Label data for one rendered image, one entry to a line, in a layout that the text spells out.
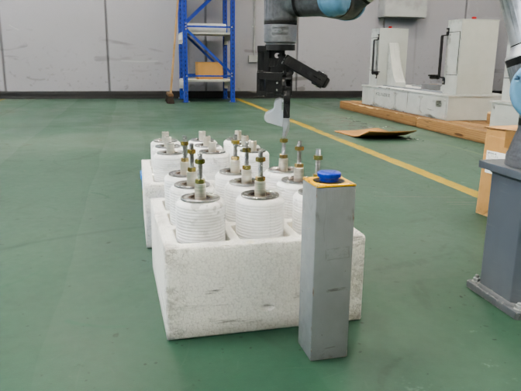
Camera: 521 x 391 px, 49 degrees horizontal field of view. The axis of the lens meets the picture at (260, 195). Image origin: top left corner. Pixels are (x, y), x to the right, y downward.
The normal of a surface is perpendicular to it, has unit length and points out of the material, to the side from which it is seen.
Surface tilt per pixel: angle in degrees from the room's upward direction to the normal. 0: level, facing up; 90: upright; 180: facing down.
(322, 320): 90
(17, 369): 0
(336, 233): 90
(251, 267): 90
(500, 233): 90
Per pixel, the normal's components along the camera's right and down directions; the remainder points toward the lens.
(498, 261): -0.98, 0.04
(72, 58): 0.22, 0.23
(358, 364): 0.01, -0.97
